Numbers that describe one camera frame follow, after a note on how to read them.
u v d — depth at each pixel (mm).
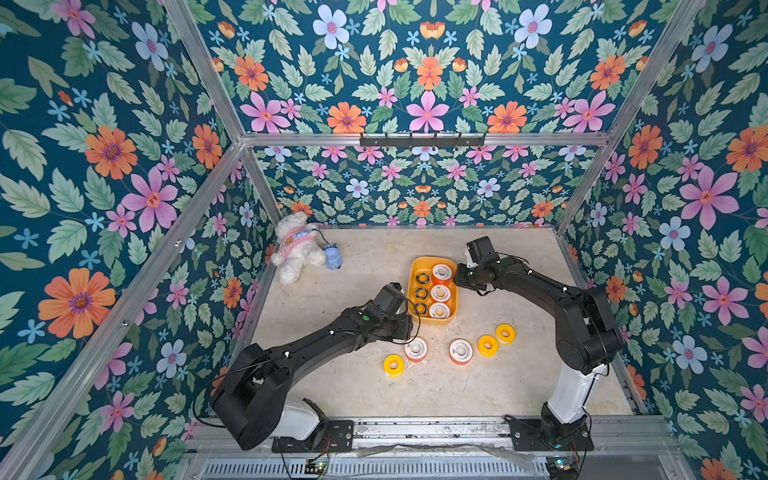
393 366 842
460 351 870
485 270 733
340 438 734
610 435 750
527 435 735
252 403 415
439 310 940
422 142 933
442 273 1007
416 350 866
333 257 1020
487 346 883
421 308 958
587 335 496
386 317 661
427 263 1071
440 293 985
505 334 903
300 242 1043
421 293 999
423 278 1027
